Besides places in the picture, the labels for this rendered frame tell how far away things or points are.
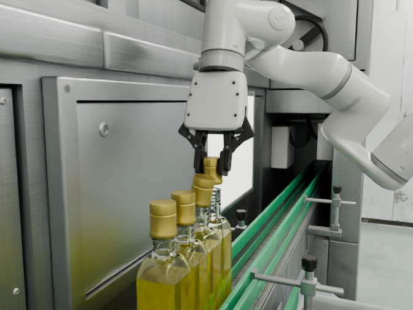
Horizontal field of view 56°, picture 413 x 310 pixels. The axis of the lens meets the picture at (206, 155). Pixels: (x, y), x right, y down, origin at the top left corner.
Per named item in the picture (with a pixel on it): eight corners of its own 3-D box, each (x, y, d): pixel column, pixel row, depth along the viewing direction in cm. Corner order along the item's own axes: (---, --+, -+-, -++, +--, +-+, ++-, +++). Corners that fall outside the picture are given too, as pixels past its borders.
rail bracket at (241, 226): (223, 254, 106) (224, 206, 104) (247, 258, 103) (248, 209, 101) (218, 259, 102) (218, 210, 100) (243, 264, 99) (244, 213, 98)
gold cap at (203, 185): (193, 197, 63) (198, 171, 62) (213, 203, 62) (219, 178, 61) (184, 202, 59) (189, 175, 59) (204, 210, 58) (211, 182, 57)
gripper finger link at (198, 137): (181, 123, 67) (193, 150, 65) (204, 109, 66) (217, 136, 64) (188, 126, 69) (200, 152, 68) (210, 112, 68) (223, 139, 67)
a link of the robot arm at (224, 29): (273, 23, 76) (302, 2, 67) (268, 75, 75) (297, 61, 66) (200, 2, 70) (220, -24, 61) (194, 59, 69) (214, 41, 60)
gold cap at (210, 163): (206, 180, 68) (206, 155, 67) (225, 181, 67) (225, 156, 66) (198, 184, 65) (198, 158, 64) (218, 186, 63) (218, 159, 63)
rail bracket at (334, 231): (303, 244, 138) (305, 181, 135) (353, 251, 132) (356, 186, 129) (300, 248, 134) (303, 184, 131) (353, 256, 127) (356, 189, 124)
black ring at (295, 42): (271, 76, 152) (272, 19, 149) (328, 74, 144) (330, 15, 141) (268, 75, 148) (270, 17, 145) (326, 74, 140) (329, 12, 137)
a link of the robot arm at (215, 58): (186, 51, 66) (184, 67, 65) (236, 48, 62) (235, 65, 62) (203, 66, 72) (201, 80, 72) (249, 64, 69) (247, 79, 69)
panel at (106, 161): (245, 190, 136) (247, 91, 131) (254, 190, 135) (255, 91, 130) (54, 326, 54) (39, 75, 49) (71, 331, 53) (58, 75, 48)
